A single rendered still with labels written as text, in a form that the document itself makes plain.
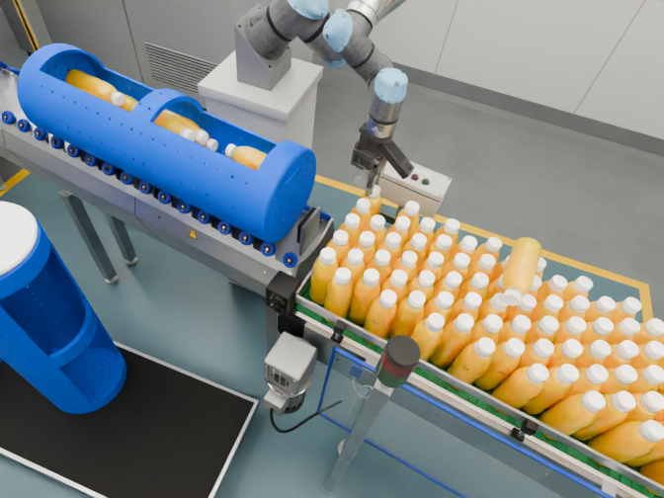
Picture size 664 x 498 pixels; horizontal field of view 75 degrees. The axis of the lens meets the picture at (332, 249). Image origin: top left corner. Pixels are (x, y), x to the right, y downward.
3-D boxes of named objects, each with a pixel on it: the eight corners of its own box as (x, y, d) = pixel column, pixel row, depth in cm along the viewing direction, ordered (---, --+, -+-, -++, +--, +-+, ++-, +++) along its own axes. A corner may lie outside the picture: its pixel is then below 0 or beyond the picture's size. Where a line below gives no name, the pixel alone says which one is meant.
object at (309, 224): (310, 231, 135) (313, 204, 126) (317, 234, 135) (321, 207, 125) (294, 253, 129) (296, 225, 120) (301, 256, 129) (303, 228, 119)
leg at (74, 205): (112, 273, 225) (67, 184, 176) (121, 278, 224) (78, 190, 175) (103, 281, 222) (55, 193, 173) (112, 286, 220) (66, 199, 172)
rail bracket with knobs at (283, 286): (282, 285, 125) (283, 264, 117) (303, 296, 124) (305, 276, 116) (263, 310, 119) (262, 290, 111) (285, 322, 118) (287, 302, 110)
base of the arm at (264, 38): (259, 7, 139) (279, -12, 133) (288, 49, 146) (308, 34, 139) (235, 24, 129) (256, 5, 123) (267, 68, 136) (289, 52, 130)
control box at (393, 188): (386, 177, 144) (392, 152, 136) (442, 202, 140) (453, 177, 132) (373, 195, 138) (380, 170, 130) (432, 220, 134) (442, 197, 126)
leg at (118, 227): (131, 255, 233) (95, 165, 185) (139, 260, 232) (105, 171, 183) (124, 262, 230) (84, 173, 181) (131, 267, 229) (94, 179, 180)
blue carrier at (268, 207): (108, 103, 159) (76, 27, 136) (315, 199, 140) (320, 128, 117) (43, 148, 144) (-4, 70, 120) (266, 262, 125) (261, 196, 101)
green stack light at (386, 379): (382, 351, 87) (388, 340, 83) (412, 367, 86) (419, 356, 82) (370, 377, 83) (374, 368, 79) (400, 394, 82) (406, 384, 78)
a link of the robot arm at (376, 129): (402, 114, 110) (390, 130, 105) (398, 129, 113) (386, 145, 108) (375, 104, 111) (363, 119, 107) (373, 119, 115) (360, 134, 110)
